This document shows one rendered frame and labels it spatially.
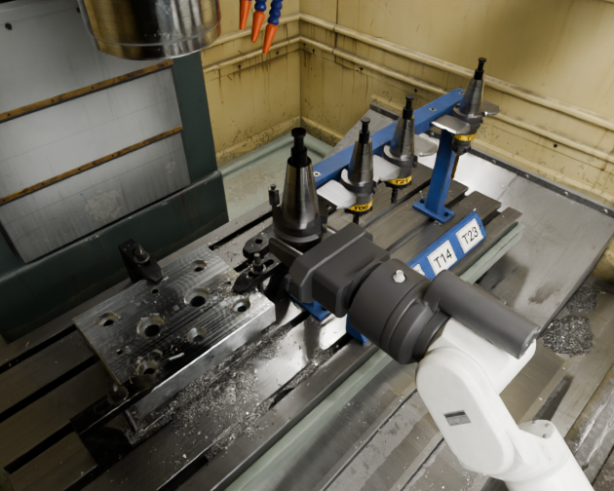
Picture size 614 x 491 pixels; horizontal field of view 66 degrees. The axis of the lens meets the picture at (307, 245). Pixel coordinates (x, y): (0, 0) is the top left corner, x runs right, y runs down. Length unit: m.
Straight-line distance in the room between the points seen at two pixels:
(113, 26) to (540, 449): 0.58
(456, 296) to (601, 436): 0.71
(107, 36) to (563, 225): 1.24
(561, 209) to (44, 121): 1.32
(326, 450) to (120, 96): 0.86
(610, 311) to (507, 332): 1.13
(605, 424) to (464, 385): 0.73
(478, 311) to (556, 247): 1.03
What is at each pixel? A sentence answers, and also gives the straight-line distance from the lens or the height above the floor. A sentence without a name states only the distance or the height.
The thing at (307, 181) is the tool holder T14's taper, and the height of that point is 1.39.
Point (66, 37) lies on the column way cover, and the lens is 1.09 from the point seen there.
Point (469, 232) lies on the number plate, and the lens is 1.17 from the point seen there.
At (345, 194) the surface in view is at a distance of 0.77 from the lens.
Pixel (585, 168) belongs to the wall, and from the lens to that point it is 1.51.
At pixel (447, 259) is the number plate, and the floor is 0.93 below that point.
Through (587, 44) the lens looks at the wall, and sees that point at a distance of 1.41.
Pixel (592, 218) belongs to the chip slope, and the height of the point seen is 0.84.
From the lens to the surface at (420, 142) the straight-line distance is 0.92.
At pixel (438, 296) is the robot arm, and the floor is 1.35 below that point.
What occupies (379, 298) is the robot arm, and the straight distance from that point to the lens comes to 0.47.
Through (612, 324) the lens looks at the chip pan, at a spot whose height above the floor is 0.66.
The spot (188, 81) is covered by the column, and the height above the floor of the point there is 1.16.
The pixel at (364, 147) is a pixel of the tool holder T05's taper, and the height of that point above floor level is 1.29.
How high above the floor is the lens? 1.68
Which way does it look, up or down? 43 degrees down
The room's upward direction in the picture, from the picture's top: straight up
